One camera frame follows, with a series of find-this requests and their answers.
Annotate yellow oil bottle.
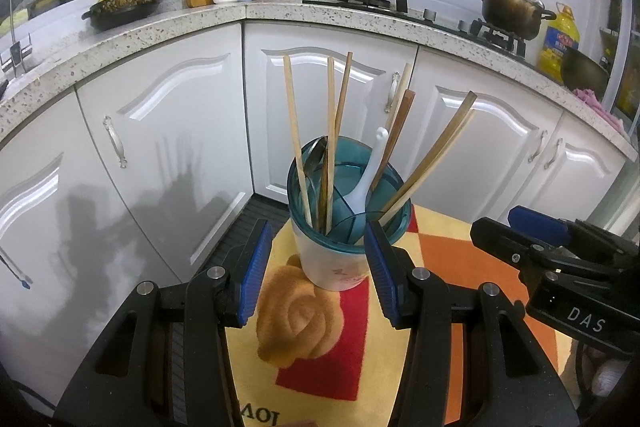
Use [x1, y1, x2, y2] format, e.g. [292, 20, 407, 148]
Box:
[537, 3, 581, 82]

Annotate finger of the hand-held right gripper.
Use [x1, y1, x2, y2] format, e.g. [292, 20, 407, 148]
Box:
[507, 205, 640, 258]
[470, 216, 578, 290]

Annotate white cabinet door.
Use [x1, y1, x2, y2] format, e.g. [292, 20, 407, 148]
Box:
[520, 112, 628, 225]
[407, 47, 568, 220]
[0, 89, 186, 413]
[75, 19, 256, 288]

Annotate metal cabinet handle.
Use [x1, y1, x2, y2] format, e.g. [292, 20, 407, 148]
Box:
[0, 247, 33, 290]
[542, 137, 563, 168]
[384, 72, 401, 114]
[527, 129, 548, 164]
[102, 114, 128, 170]

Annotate colourful patterned mat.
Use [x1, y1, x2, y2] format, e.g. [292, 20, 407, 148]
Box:
[222, 202, 576, 427]

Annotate steel stock pot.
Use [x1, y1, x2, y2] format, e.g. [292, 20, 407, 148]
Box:
[472, 0, 557, 42]

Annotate glass door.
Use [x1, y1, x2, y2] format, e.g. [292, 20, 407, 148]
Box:
[597, 0, 640, 132]

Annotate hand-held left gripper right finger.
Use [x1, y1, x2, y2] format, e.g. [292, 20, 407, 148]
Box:
[364, 221, 581, 427]

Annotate dark open wok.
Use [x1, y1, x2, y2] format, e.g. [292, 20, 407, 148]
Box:
[559, 44, 611, 95]

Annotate wooden chopsticks in holder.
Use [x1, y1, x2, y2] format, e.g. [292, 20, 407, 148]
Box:
[242, 21, 420, 208]

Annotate pink cloth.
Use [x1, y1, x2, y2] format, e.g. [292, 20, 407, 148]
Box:
[572, 87, 626, 128]

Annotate person's right hand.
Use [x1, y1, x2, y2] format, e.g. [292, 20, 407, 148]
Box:
[591, 358, 632, 398]

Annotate black cable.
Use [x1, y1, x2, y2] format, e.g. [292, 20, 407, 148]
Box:
[571, 339, 591, 410]

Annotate floral utensil holder teal rim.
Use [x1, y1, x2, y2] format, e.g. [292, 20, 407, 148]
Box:
[286, 134, 413, 293]

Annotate metal spoon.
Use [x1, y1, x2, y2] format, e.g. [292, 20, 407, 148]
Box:
[302, 136, 331, 228]

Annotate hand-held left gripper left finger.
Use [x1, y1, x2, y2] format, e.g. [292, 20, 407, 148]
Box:
[52, 218, 275, 427]

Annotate metal faucet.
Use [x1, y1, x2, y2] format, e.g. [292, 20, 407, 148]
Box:
[0, 0, 33, 72]

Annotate black gas stove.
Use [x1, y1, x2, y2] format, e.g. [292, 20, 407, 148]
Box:
[302, 0, 531, 58]

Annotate black casserole yellow lid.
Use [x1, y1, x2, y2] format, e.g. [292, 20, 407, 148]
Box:
[82, 0, 163, 32]

